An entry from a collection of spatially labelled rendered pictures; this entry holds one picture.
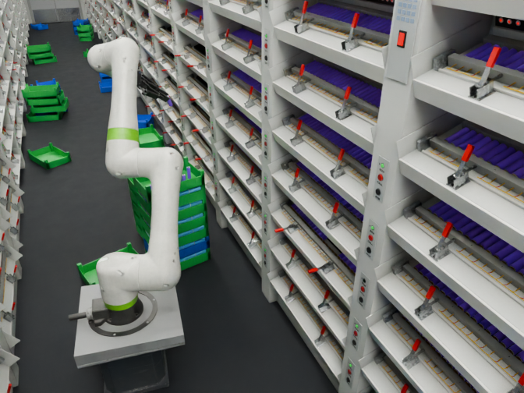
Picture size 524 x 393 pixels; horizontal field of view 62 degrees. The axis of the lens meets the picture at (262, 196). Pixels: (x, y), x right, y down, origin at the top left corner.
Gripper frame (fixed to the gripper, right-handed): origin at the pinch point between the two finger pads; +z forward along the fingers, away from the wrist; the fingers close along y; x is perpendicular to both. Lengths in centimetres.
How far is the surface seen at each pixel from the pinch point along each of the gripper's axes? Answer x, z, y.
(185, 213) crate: -27, 31, 42
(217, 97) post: 12.0, 31.4, -6.5
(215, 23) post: 34.8, 9.4, -25.3
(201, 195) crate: -16, 34, 37
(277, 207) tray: 23, 25, 68
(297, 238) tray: 29, 18, 87
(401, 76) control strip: 89, -46, 88
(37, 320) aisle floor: -100, -4, 69
